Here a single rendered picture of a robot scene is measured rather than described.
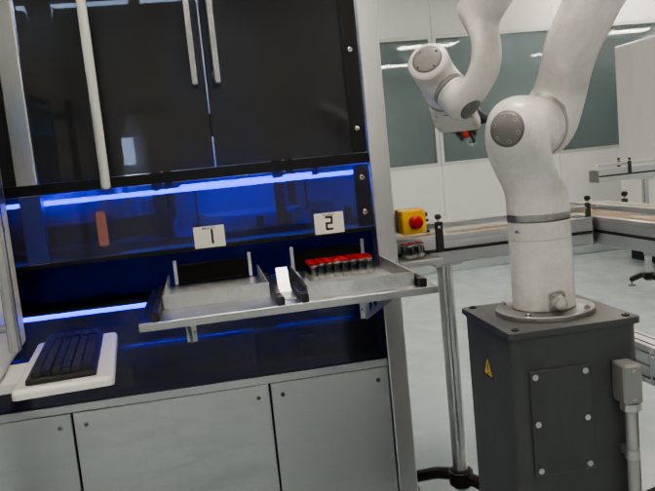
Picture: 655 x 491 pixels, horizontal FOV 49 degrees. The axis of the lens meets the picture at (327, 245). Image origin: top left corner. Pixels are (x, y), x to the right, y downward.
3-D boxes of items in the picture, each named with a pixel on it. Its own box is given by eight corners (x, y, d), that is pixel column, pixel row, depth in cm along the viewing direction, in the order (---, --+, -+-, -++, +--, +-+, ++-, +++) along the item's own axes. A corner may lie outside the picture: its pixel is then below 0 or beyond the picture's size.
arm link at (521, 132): (579, 214, 142) (572, 92, 139) (544, 227, 127) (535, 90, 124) (520, 215, 149) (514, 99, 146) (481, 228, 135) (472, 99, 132)
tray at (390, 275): (291, 278, 202) (289, 266, 201) (381, 267, 206) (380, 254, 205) (308, 299, 168) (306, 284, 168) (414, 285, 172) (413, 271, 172)
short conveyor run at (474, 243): (391, 271, 220) (386, 220, 218) (378, 265, 235) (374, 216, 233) (597, 245, 231) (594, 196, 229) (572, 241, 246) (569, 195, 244)
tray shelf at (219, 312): (152, 295, 207) (151, 289, 206) (387, 266, 218) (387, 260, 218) (138, 332, 160) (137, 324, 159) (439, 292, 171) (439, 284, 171)
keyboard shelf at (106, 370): (6, 358, 184) (4, 348, 184) (118, 340, 191) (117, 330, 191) (-32, 412, 141) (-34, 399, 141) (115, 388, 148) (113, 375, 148)
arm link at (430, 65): (474, 92, 151) (447, 67, 156) (458, 58, 140) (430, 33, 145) (443, 119, 152) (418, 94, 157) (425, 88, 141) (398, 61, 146)
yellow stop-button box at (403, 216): (397, 233, 216) (395, 209, 215) (419, 231, 217) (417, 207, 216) (404, 236, 209) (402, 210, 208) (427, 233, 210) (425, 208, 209)
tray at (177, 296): (169, 287, 207) (168, 275, 207) (258, 276, 211) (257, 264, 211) (164, 309, 174) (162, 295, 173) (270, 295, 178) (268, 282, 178)
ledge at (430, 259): (389, 263, 224) (388, 257, 224) (428, 258, 226) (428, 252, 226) (401, 269, 211) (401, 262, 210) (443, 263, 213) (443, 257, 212)
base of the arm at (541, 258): (614, 315, 135) (609, 216, 133) (519, 327, 132) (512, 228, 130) (565, 297, 154) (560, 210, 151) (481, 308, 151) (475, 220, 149)
